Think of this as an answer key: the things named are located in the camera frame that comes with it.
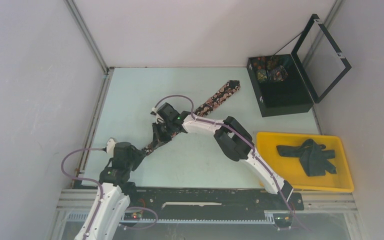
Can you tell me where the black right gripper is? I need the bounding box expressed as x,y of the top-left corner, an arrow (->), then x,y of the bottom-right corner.
152,120 -> 175,150

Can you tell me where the floral rose pattern tie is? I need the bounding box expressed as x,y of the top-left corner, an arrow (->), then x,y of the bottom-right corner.
141,80 -> 241,156

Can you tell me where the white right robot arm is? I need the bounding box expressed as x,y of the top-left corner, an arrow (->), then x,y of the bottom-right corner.
151,102 -> 294,209

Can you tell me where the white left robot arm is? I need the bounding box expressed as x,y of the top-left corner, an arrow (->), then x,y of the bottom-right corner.
75,142 -> 146,240

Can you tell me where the rolled patterned tie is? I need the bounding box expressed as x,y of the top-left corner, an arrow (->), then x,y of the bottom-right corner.
256,69 -> 269,83

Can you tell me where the black storage box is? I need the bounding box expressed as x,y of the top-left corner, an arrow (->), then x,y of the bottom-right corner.
246,54 -> 314,118

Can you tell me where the rolled colourful tie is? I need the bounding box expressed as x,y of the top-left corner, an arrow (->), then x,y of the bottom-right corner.
268,65 -> 288,83

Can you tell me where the rolled dark tie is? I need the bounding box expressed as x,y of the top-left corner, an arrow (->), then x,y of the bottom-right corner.
266,55 -> 281,70

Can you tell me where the yellow plastic tray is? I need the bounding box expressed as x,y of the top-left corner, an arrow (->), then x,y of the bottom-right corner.
256,132 -> 355,193

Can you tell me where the dark green tie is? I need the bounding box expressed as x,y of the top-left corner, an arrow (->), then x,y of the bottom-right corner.
276,138 -> 337,177

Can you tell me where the black framed box lid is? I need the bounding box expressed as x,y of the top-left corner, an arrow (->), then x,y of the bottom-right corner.
291,14 -> 352,104

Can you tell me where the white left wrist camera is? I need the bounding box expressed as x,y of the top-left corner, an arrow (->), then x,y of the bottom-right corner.
105,137 -> 117,154

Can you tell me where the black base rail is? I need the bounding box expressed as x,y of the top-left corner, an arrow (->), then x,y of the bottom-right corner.
130,187 -> 305,222

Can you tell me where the white cable duct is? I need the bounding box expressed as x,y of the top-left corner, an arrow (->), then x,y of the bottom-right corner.
119,211 -> 276,225

